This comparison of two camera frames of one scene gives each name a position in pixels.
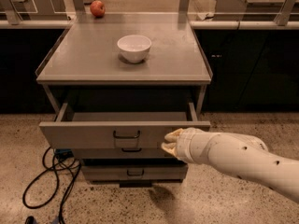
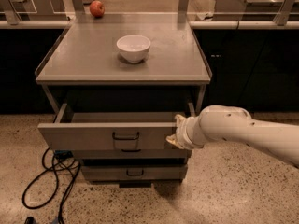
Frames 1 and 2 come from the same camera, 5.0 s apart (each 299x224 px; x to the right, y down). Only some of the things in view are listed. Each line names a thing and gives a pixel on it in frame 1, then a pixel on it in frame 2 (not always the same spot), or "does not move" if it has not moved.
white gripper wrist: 188,145 → 186,133
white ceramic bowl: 135,48 does not move
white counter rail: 195,24 does not move
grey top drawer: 114,130 does not move
